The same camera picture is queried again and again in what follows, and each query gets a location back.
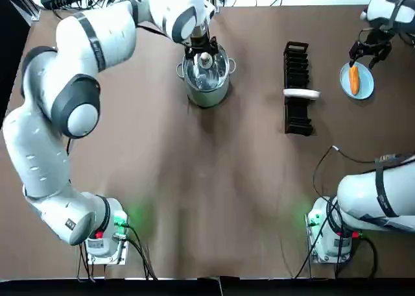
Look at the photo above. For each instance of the light blue plate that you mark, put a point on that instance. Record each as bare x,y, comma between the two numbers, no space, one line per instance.
365,81

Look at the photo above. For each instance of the orange corn cob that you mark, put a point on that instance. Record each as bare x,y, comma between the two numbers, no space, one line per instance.
354,80

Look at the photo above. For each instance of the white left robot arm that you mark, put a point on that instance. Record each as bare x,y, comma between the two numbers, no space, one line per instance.
81,39

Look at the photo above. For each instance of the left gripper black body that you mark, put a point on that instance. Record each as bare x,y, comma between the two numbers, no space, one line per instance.
200,44

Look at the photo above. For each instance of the black dish rack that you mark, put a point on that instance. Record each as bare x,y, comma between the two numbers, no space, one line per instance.
296,69

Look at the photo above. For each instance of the glass pot lid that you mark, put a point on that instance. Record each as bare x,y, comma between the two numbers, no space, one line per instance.
214,77

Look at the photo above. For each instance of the pale green steel pot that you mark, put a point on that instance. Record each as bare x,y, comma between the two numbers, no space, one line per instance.
207,96

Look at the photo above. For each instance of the aluminium corner post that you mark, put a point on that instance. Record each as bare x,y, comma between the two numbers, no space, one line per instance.
35,10

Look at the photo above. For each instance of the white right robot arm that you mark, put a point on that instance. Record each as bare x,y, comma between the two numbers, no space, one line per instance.
363,195

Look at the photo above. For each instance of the white plate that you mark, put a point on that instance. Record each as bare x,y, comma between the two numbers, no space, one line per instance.
301,93

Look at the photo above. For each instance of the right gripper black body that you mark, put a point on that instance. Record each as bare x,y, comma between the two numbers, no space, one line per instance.
376,39

